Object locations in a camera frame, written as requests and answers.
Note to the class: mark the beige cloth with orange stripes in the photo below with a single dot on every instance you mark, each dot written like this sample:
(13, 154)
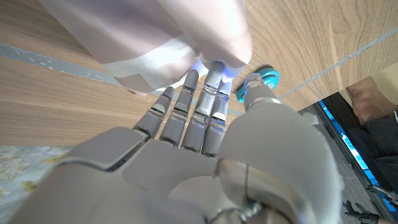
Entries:
(140, 37)

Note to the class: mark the person's bare forearm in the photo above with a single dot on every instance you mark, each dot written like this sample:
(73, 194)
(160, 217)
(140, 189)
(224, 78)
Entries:
(370, 99)

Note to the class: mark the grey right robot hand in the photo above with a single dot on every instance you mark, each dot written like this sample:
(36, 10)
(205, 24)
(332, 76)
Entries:
(186, 174)

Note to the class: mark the floral printed backdrop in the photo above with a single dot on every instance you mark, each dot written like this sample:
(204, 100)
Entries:
(18, 168)

